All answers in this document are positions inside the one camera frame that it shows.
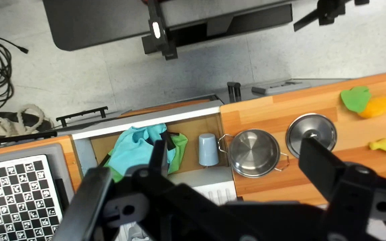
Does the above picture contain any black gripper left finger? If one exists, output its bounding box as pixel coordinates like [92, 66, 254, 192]
[51, 166, 116, 241]

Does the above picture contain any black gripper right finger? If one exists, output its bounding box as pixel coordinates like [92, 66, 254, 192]
[298, 137, 348, 204]

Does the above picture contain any steel pot lid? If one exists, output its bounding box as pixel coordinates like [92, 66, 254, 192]
[285, 111, 340, 160]

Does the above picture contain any grey tray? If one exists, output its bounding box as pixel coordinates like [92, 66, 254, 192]
[0, 142, 77, 241]

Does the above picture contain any small steel pot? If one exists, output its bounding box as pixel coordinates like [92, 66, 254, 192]
[218, 129, 291, 180]

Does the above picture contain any black white checkerboard calibration board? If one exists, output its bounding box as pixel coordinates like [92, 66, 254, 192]
[0, 154, 65, 241]

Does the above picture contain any teal cloth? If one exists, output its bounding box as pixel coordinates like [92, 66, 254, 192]
[105, 123, 179, 178]

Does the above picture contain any orange toy carrot green leaf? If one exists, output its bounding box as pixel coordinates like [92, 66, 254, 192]
[340, 86, 386, 121]

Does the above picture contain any white toy sink basin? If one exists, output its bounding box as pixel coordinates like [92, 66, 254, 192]
[70, 105, 239, 206]

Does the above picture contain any white tote bag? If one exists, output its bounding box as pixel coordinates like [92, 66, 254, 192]
[0, 103, 54, 145]

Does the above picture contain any green cloth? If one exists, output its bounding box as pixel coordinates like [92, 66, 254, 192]
[168, 131, 191, 176]

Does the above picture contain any light blue plastic cup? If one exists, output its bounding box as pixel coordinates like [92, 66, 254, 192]
[196, 133, 222, 169]

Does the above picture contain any black bar handle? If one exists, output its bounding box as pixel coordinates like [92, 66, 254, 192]
[55, 106, 110, 129]

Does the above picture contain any black short post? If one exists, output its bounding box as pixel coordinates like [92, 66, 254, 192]
[226, 81, 243, 105]

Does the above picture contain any black tripod bracket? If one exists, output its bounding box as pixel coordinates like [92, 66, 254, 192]
[293, 0, 372, 32]

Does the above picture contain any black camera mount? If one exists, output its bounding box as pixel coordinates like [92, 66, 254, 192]
[141, 0, 180, 62]

